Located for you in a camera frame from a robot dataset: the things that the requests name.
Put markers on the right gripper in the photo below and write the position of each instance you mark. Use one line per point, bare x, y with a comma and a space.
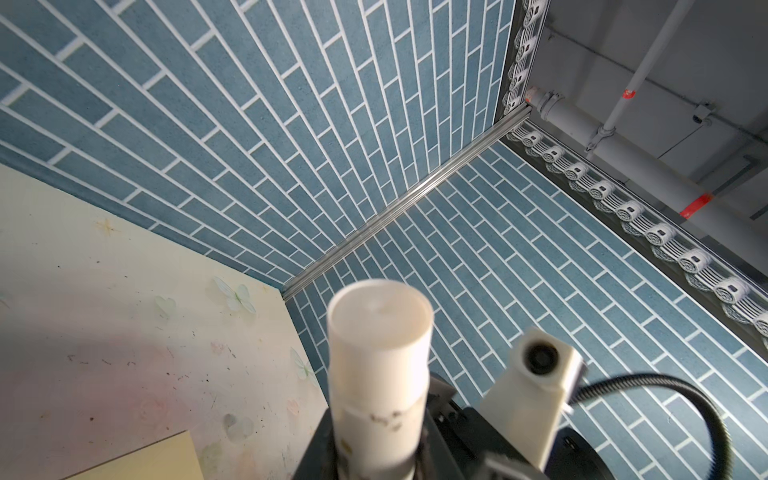
458, 443

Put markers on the yellow envelope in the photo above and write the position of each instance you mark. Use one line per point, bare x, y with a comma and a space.
171, 458

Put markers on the grey ceiling pipe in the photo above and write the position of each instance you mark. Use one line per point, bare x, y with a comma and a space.
692, 202

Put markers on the thin white ceiling pipe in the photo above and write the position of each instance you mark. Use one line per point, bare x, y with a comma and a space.
658, 46

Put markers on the right corner aluminium post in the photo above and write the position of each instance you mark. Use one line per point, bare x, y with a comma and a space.
402, 204

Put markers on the LED light strip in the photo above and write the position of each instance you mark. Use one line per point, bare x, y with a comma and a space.
640, 214

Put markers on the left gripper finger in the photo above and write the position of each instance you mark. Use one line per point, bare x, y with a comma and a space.
319, 459

